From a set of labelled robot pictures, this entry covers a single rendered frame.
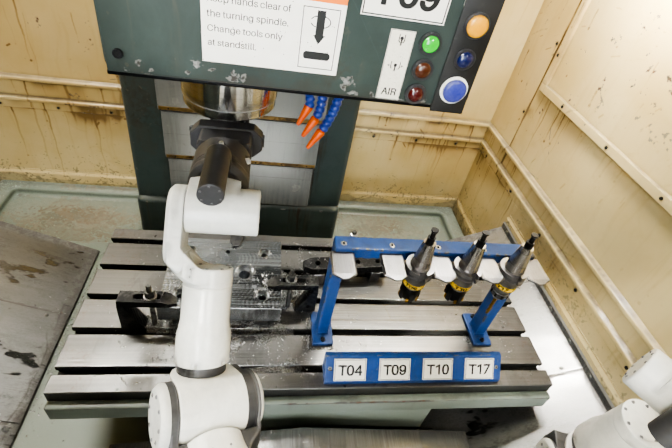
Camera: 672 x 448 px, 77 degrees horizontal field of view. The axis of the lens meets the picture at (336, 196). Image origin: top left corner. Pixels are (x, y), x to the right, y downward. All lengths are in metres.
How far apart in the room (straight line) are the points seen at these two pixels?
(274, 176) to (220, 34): 0.93
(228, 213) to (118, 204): 1.46
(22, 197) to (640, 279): 2.17
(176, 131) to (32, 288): 0.68
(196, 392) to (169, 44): 0.41
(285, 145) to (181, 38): 0.85
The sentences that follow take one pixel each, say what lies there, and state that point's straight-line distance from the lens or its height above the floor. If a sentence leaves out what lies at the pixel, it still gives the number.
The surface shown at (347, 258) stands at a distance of 0.90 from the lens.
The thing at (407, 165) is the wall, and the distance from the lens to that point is 1.94.
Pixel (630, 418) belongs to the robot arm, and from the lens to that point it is 0.80.
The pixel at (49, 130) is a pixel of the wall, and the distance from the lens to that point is 1.99.
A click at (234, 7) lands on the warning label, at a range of 0.50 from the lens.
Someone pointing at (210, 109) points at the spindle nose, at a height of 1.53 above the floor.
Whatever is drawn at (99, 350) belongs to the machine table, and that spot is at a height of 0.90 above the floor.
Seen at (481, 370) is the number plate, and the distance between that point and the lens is 1.20.
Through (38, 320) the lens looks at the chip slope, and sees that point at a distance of 1.58.
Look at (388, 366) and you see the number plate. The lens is 1.10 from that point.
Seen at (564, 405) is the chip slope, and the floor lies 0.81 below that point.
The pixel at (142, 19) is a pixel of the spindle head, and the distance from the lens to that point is 0.53.
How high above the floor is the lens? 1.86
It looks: 38 degrees down
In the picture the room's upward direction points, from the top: 12 degrees clockwise
